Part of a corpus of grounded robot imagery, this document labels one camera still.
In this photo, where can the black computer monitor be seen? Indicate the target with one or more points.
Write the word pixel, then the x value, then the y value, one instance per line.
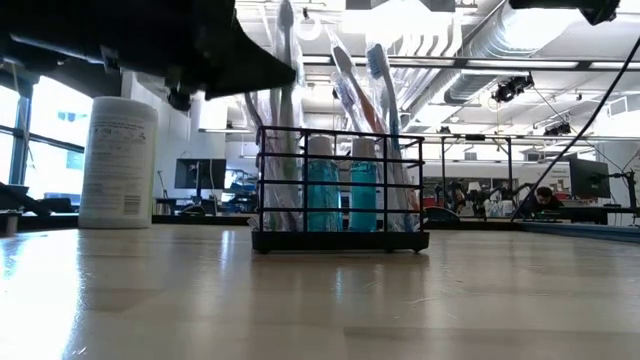
pixel 590 177
pixel 200 174

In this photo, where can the silver ventilation duct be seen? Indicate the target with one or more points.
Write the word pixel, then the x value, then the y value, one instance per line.
pixel 492 40

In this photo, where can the black ceiling camera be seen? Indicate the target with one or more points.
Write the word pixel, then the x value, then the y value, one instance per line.
pixel 557 129
pixel 512 87
pixel 179 102

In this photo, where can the white wipes canister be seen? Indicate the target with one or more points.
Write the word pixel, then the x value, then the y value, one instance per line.
pixel 117 165

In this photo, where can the orange green toothbrush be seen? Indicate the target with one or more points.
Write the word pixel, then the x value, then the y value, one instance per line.
pixel 367 112

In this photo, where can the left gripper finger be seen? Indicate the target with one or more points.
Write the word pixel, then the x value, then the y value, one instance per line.
pixel 240 60

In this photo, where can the blue white toothbrush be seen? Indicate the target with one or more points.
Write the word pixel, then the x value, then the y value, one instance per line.
pixel 387 95

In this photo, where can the person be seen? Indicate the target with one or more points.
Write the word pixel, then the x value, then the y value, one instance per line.
pixel 545 197

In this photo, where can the large window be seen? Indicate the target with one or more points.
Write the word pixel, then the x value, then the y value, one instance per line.
pixel 50 150

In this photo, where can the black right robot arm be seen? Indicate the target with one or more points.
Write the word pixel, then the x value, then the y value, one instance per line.
pixel 595 10

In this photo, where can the blue mouthwash bottle white cap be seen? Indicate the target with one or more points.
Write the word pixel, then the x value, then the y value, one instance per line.
pixel 324 172
pixel 363 172

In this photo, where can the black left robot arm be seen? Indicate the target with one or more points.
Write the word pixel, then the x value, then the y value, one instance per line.
pixel 45 20

